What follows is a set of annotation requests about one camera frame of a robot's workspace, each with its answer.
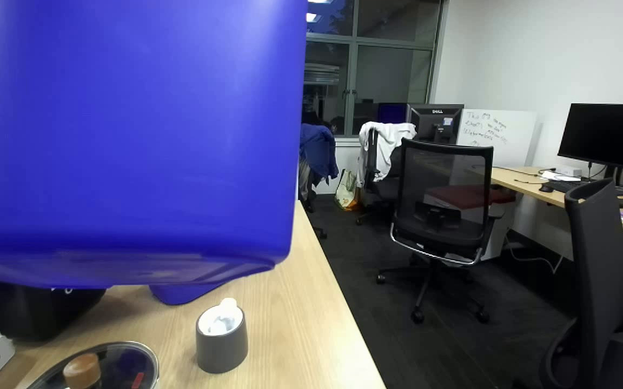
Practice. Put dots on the blue recycling bin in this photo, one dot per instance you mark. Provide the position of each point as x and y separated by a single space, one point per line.
182 293
148 140

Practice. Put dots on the grey cup with white lid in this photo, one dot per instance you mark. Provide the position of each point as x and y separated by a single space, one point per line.
221 337

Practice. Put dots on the black keyboard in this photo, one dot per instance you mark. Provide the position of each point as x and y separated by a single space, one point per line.
560 187

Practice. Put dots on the wooden side desk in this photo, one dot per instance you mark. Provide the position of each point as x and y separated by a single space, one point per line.
528 181

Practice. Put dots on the small monitor by window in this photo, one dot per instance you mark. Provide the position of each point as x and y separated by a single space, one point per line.
434 122

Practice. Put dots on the white pot with glass lid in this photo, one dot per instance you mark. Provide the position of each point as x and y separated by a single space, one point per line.
103 366

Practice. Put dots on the white cloth on chair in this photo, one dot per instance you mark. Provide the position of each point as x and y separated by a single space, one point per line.
377 144

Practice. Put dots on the dark grey office chair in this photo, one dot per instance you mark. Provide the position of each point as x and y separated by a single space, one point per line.
589 350

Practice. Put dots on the black landfill bin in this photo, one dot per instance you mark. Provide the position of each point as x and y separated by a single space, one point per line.
37 313

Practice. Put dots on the black computer monitor right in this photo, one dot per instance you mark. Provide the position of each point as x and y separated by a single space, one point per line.
593 132

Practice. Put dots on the small far whiteboard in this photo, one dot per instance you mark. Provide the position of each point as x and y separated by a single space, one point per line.
506 132

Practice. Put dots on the blue jacket on chair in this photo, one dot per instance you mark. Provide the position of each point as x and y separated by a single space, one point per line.
318 149

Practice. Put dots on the black mesh office chair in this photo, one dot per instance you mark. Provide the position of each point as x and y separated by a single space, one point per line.
441 211

